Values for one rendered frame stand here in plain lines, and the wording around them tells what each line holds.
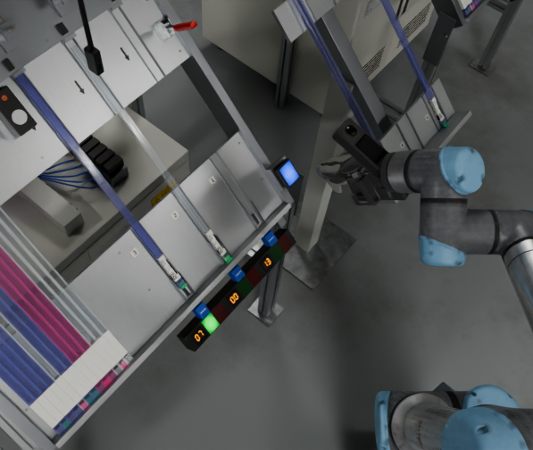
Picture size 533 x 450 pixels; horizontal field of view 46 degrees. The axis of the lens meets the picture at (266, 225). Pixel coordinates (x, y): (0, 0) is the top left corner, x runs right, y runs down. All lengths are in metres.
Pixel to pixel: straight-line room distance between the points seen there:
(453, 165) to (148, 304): 0.62
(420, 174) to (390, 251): 1.17
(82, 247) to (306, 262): 0.89
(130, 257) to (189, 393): 0.83
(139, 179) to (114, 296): 0.42
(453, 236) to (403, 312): 1.10
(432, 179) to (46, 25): 0.67
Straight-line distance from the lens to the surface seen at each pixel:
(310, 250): 2.15
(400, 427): 1.16
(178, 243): 1.25
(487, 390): 1.25
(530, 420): 0.83
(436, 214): 1.05
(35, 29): 1.11
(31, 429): 1.20
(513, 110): 2.77
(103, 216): 1.50
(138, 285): 1.22
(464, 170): 1.03
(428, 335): 2.12
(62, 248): 1.48
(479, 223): 1.07
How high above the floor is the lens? 1.89
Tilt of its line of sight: 60 degrees down
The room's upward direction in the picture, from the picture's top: 8 degrees clockwise
